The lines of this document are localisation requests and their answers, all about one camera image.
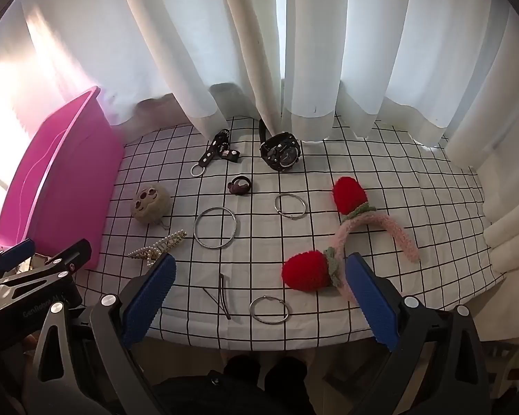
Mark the large silver bangle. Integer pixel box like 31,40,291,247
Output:
193,206,240,250

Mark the pink strawberry headband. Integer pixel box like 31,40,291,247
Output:
282,176,421,304

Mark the thin black hairpin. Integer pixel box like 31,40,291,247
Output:
201,287,226,312

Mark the thin silver bangle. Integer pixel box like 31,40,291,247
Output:
248,296,291,325

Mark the black curved hairpin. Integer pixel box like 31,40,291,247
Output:
219,273,233,321

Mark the dark hair tie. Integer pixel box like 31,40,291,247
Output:
226,175,252,196

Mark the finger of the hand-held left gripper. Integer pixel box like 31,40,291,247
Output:
0,239,36,269
34,239,92,278

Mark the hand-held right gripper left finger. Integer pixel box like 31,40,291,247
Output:
30,253,178,415

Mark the black wrist watch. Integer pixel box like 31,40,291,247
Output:
258,119,301,174

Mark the pearl hair clip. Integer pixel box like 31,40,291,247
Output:
127,230,188,269

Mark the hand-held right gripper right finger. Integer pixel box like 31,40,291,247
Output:
345,251,491,415

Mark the silver bangle with beads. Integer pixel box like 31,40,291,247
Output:
274,193,307,220

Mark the pink plastic storage bin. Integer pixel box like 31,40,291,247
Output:
0,85,126,271

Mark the white sheer curtain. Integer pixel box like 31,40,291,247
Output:
274,0,519,273
0,0,286,141

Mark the grey stool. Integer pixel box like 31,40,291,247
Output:
484,341,519,398

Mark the beige plush pouch with chain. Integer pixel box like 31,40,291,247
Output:
131,183,171,231

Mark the black strap keychain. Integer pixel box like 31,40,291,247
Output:
189,129,243,178

